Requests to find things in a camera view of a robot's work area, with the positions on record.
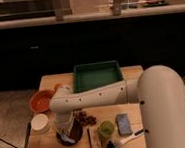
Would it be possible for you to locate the dark purple bowl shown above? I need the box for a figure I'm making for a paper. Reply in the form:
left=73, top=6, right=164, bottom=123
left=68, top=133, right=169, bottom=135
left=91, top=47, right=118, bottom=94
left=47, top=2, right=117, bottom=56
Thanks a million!
left=56, top=120, right=83, bottom=147

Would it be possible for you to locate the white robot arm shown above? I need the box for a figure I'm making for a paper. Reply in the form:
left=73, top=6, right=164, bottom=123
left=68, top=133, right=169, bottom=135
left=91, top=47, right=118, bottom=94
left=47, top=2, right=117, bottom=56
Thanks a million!
left=49, top=65, right=185, bottom=148

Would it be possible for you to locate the brown crumpled towel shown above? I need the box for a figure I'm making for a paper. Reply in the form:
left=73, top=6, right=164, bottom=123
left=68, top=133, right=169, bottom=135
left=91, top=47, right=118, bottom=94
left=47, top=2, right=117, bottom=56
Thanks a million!
left=74, top=111, right=97, bottom=126

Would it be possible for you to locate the orange bowl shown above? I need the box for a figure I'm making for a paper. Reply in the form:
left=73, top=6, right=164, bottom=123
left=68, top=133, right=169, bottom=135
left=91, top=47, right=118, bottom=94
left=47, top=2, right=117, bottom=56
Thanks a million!
left=29, top=89, right=54, bottom=113

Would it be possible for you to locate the green plastic tray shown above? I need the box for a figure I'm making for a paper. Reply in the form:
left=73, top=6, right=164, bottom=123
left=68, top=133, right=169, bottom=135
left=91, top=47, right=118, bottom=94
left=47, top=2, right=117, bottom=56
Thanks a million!
left=73, top=60, right=124, bottom=93

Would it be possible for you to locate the green cup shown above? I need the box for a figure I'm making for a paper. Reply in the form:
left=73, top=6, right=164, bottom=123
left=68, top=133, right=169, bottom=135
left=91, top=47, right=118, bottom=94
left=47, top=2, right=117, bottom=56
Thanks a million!
left=98, top=120, right=115, bottom=138

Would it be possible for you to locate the blue sponge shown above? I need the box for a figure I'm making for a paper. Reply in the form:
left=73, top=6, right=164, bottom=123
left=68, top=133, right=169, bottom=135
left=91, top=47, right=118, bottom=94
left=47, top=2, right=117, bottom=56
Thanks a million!
left=115, top=113, right=133, bottom=136

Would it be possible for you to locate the brown rectangular block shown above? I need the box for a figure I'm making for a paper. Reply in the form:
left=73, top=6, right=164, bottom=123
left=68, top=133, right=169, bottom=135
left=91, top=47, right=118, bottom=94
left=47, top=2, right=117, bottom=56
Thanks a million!
left=87, top=127, right=102, bottom=148

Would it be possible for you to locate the white cup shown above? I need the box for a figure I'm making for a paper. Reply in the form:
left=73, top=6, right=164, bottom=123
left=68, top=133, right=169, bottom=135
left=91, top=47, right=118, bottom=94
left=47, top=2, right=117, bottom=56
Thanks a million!
left=31, top=113, right=49, bottom=133

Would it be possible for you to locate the dish brush white handle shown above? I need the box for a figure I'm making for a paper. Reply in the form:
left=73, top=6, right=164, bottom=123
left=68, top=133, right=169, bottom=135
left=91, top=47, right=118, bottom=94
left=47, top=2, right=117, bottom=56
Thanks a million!
left=106, top=129, right=144, bottom=148

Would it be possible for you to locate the black cable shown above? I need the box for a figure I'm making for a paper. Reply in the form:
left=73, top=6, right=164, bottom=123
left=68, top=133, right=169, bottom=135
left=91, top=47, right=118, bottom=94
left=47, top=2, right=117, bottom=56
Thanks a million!
left=0, top=122, right=35, bottom=148

